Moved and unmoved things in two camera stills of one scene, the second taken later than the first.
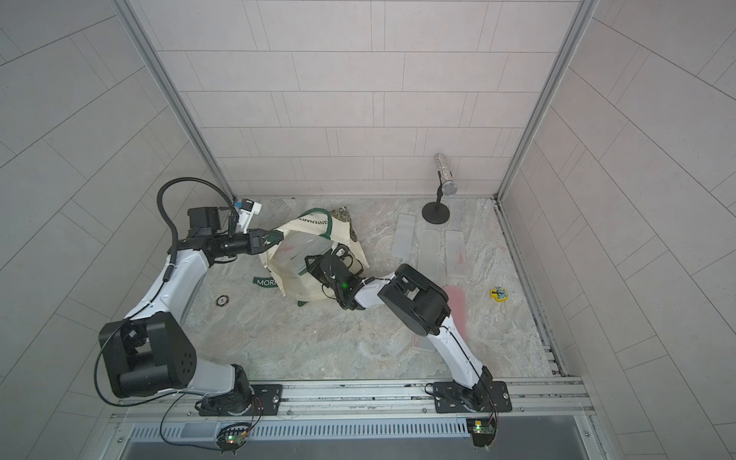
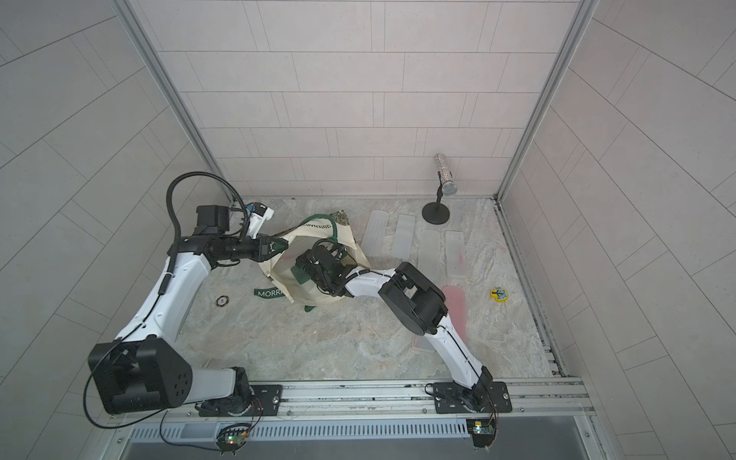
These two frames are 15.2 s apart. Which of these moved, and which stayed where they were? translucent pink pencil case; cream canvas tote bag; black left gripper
Moved: cream canvas tote bag
Stayed: black left gripper; translucent pink pencil case
